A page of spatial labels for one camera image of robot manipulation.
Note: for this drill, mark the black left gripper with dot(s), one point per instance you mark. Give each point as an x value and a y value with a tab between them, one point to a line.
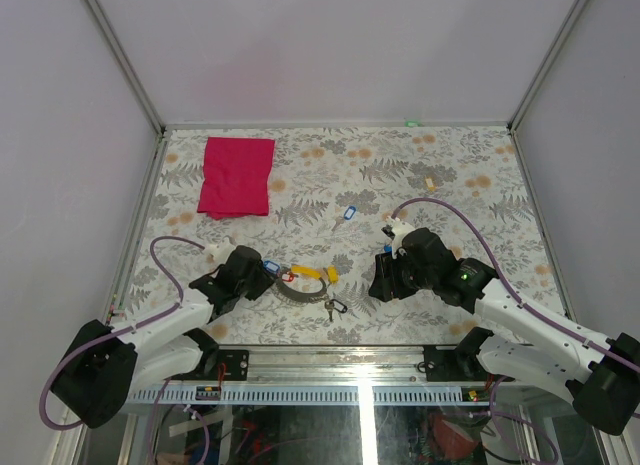
267	279

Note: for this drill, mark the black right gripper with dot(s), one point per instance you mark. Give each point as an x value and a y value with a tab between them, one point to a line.
385	277

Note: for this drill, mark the black tag key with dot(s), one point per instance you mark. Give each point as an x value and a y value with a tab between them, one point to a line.
334	306

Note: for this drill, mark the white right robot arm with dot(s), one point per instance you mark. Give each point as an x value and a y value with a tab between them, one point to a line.
596	374

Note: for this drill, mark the pink folded cloth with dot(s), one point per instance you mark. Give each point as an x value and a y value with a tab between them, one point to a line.
236	171

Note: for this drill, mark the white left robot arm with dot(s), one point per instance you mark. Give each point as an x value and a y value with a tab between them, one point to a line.
105	364

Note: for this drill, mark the aluminium enclosure frame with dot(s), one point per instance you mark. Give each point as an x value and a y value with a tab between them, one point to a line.
534	66

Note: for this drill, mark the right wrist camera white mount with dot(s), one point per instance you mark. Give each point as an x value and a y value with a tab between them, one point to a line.
396	230

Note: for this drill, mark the grey keyring with yellow handle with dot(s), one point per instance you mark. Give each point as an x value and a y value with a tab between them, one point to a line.
309	286

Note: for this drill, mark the metal front rail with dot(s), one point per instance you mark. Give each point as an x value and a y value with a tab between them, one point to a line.
324	376

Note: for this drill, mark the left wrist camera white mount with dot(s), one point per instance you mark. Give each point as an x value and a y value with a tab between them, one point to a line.
219	252

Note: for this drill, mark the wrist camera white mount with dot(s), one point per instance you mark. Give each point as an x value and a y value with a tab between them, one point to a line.
396	230
219	252

